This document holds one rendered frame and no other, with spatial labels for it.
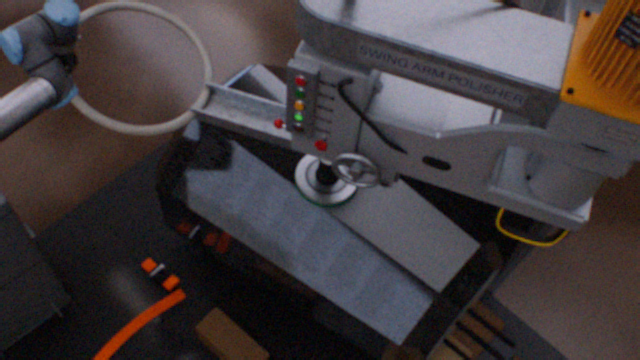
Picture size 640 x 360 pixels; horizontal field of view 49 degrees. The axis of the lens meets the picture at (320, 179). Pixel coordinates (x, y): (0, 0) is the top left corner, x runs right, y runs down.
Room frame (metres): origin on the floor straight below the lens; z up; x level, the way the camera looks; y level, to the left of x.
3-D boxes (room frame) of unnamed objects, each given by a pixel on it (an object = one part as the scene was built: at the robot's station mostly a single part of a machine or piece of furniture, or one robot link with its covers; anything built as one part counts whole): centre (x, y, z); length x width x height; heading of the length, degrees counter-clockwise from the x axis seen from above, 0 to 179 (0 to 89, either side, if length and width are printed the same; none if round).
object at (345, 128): (1.24, -0.10, 1.30); 0.36 x 0.22 x 0.45; 75
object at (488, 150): (1.15, -0.40, 1.29); 0.74 x 0.23 x 0.49; 75
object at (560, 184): (1.09, -0.66, 1.33); 0.19 x 0.19 x 0.20
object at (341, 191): (1.26, -0.02, 0.85); 0.21 x 0.21 x 0.01
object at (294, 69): (1.17, 0.07, 1.35); 0.08 x 0.03 x 0.28; 75
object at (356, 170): (1.11, -0.11, 1.18); 0.15 x 0.10 x 0.15; 75
